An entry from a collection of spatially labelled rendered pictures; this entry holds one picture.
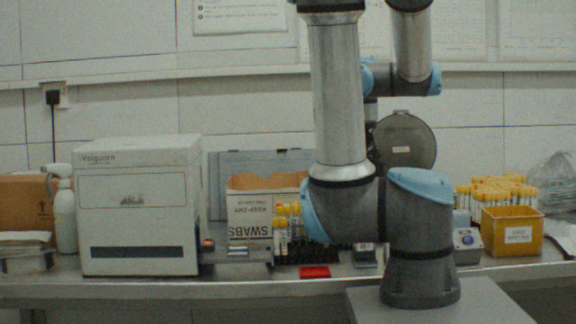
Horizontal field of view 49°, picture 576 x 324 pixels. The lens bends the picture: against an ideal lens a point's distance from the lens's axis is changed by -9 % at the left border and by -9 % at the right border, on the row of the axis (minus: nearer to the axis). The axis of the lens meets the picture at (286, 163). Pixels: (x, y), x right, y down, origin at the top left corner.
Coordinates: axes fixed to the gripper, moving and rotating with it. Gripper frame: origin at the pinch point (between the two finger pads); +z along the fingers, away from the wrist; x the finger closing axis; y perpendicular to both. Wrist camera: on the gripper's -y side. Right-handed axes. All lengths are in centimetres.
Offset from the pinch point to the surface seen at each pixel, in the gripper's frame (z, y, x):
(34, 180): -5, 27, 89
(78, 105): -24, 56, 83
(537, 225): 5.3, -3.3, -42.3
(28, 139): -15, 55, 102
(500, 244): 9.4, -3.0, -32.9
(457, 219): 4.3, 4.3, -23.6
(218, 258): 8.7, -5.9, 33.4
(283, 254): 10.1, 1.7, 19.0
